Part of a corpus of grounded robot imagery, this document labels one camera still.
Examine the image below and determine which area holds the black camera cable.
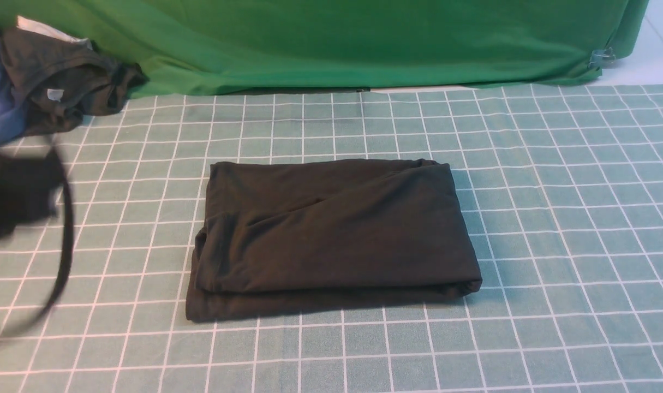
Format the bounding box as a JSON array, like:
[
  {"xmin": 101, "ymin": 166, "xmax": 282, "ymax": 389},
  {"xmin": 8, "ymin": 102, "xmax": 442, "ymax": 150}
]
[{"xmin": 0, "ymin": 136, "xmax": 74, "ymax": 342}]

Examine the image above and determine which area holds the green backdrop cloth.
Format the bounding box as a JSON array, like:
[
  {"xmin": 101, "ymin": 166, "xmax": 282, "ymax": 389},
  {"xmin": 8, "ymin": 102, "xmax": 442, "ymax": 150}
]
[{"xmin": 0, "ymin": 1, "xmax": 648, "ymax": 97}]

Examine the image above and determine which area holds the white cloth behind pile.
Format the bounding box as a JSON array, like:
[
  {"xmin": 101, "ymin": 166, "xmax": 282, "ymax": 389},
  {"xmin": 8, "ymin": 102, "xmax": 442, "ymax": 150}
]
[{"xmin": 15, "ymin": 15, "xmax": 93, "ymax": 50}]

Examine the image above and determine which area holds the silver binder clip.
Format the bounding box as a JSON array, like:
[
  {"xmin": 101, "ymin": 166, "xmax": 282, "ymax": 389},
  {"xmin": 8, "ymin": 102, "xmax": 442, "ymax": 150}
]
[{"xmin": 588, "ymin": 47, "xmax": 617, "ymax": 69}]

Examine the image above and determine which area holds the green grid-pattern mat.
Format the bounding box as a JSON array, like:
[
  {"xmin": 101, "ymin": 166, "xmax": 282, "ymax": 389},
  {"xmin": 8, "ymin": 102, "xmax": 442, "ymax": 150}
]
[{"xmin": 0, "ymin": 85, "xmax": 663, "ymax": 392}]

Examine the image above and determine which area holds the dark gray long-sleeve shirt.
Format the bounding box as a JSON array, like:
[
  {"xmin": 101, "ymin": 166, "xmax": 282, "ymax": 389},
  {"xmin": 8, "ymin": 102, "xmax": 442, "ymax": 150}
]
[{"xmin": 185, "ymin": 159, "xmax": 483, "ymax": 323}]

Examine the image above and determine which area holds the crumpled dark gray garment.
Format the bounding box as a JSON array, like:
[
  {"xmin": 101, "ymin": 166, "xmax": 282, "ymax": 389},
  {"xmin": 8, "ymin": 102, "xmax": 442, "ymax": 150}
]
[{"xmin": 0, "ymin": 27, "xmax": 147, "ymax": 136}]

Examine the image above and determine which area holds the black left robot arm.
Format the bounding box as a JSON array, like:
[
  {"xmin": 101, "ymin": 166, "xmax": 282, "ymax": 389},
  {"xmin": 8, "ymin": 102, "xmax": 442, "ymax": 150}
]
[{"xmin": 0, "ymin": 148, "xmax": 66, "ymax": 241}]

